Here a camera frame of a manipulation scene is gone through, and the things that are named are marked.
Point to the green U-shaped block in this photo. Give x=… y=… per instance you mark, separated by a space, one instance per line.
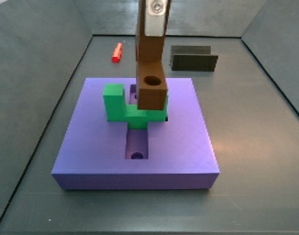
x=123 y=112

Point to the purple base board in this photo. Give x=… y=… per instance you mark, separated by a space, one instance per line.
x=107 y=156

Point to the black angle bracket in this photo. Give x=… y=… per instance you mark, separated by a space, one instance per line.
x=193 y=58

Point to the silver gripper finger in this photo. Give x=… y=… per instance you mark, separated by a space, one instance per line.
x=155 y=17

